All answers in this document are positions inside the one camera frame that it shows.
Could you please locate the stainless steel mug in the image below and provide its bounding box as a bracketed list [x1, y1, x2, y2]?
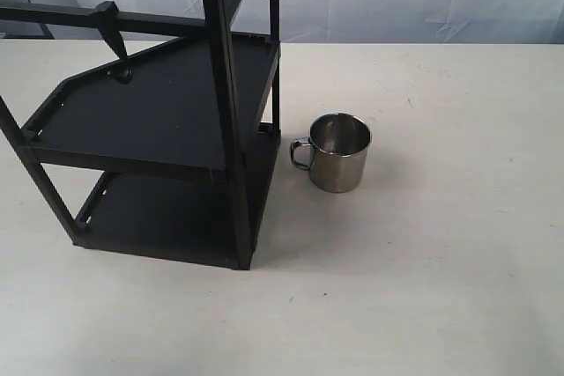
[289, 113, 372, 193]

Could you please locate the black metal shelf rack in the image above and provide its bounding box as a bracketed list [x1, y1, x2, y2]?
[1, 0, 281, 270]

